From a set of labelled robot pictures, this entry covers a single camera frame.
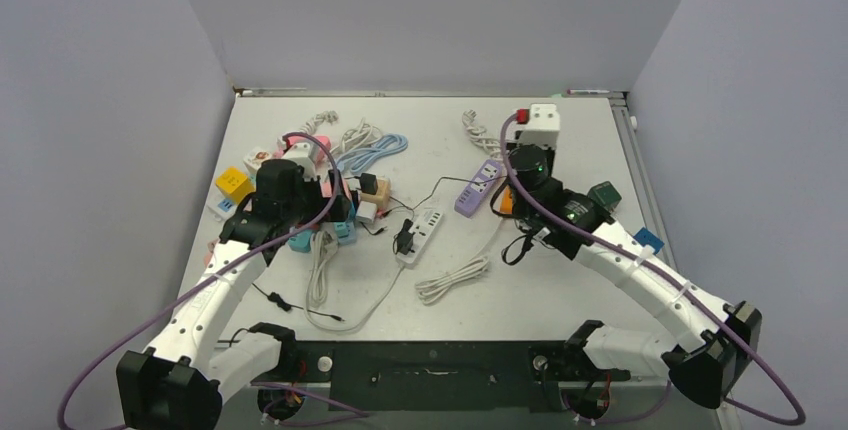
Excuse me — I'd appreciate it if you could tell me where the orange power strip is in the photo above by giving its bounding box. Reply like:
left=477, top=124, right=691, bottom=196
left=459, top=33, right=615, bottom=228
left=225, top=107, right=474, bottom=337
left=498, top=187, right=514, bottom=215

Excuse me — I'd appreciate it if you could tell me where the purple USB power strip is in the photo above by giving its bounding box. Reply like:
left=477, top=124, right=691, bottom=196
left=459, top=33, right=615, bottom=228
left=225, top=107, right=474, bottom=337
left=454, top=159, right=504, bottom=218

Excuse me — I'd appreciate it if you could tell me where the green cube socket adapter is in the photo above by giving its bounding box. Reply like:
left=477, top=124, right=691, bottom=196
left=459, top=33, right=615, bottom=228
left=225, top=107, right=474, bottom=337
left=588, top=181, right=623, bottom=213

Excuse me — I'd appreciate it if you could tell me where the black power adapter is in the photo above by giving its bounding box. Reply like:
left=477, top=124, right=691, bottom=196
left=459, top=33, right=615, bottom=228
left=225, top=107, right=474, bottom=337
left=387, top=175, right=511, bottom=216

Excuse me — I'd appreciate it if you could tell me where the black plug adapter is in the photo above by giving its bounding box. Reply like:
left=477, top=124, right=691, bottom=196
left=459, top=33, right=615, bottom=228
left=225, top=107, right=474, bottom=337
left=393, top=219, right=414, bottom=255

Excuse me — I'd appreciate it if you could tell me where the white USB power strip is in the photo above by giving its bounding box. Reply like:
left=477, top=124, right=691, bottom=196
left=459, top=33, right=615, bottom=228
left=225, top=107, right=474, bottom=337
left=394, top=208, right=445, bottom=268

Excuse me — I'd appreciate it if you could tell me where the blue cube socket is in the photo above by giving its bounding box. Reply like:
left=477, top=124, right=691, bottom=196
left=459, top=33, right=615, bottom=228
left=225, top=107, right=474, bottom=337
left=634, top=227, right=665, bottom=255

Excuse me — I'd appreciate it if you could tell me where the white power strip cord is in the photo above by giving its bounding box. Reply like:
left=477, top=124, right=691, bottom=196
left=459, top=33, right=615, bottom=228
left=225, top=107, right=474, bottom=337
left=413, top=214, right=508, bottom=307

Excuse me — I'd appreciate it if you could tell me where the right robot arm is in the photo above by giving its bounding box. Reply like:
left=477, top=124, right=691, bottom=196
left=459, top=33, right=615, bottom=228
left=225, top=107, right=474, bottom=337
left=508, top=145, right=763, bottom=409

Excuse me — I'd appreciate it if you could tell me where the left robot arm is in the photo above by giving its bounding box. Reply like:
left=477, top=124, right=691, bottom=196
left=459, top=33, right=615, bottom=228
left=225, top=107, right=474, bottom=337
left=116, top=159, right=351, bottom=429

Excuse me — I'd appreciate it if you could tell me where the teal cube socket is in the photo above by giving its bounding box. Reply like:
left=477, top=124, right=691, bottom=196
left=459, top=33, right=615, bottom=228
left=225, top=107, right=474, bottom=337
left=287, top=229, right=314, bottom=254

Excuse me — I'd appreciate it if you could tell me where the white picture cube socket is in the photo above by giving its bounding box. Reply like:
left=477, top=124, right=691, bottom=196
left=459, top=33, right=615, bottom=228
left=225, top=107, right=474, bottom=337
left=243, top=147, right=274, bottom=176

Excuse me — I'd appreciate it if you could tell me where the yellow cube socket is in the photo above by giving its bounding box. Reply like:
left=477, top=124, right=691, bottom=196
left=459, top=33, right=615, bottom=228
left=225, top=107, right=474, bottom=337
left=214, top=167, right=255, bottom=204

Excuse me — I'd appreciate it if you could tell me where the white plug adapter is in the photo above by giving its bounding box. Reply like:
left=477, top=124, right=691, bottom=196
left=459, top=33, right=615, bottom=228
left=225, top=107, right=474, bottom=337
left=355, top=201, right=378, bottom=224

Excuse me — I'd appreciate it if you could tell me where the beige cube socket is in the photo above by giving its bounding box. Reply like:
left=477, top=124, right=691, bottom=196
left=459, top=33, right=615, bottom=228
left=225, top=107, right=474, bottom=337
left=359, top=178, right=391, bottom=212

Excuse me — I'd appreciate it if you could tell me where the pink triangular power strip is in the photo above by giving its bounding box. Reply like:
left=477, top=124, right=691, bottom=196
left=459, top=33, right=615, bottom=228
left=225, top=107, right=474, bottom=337
left=277, top=135, right=332, bottom=163

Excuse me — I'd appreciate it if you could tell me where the white flat power strip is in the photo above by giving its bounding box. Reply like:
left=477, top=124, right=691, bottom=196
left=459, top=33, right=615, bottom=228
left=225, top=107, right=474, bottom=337
left=206, top=193, right=238, bottom=222

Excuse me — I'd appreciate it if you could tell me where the white coiled cable with plug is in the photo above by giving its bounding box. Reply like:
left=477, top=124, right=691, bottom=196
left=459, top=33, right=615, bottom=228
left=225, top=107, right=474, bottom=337
left=460, top=109, right=508, bottom=160

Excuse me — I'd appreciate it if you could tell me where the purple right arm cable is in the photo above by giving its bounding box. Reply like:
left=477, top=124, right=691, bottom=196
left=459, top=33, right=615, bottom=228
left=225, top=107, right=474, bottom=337
left=500, top=114, right=808, bottom=428

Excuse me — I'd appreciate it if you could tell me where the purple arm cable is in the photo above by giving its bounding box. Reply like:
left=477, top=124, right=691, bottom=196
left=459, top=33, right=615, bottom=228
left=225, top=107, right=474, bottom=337
left=56, top=132, right=369, bottom=430
left=500, top=114, right=808, bottom=428

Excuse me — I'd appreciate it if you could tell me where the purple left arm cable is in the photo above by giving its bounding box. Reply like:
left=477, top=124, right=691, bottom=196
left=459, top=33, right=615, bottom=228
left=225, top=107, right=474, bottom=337
left=56, top=132, right=369, bottom=430

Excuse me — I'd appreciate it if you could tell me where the light blue cable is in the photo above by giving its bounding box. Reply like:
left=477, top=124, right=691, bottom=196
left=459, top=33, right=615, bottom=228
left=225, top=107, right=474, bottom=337
left=337, top=133, right=409, bottom=177

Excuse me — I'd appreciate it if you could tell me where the black barrel connector cable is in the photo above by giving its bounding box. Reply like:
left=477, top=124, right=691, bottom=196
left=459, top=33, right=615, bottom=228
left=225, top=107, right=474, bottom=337
left=251, top=281, right=346, bottom=324

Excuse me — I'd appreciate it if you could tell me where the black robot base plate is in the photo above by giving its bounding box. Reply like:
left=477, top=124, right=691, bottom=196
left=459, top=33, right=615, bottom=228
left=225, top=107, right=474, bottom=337
left=258, top=341, right=630, bottom=412

